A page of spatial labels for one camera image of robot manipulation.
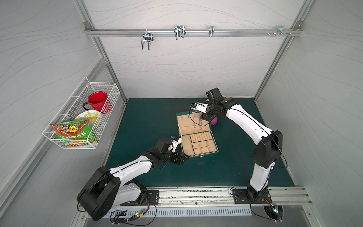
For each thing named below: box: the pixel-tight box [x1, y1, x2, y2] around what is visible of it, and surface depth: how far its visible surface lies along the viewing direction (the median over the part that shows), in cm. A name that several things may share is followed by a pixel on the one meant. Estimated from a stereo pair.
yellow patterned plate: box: [74, 110, 102, 129], surface depth 67 cm
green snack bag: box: [50, 120, 92, 140], surface depth 55 cm
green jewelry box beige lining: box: [175, 110, 220, 158], surface depth 91 cm
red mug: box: [82, 90, 113, 114], surface depth 68 cm
